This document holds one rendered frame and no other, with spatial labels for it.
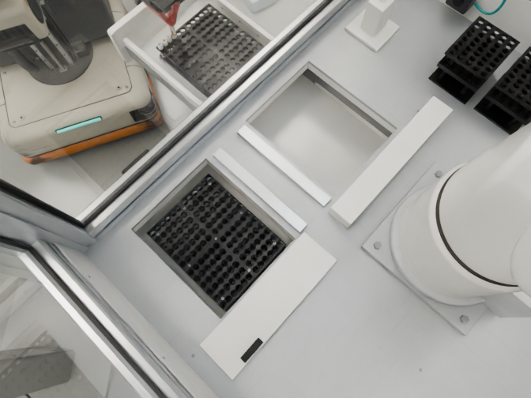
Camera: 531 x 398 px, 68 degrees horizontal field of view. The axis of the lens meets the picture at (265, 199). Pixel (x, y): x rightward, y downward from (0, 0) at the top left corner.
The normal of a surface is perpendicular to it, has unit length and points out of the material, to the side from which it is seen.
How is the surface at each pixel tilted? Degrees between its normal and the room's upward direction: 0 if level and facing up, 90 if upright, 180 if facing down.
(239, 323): 0
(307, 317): 0
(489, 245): 73
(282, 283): 0
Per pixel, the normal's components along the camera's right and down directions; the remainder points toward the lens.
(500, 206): -0.66, 0.59
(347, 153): -0.01, -0.30
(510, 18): -0.68, 0.70
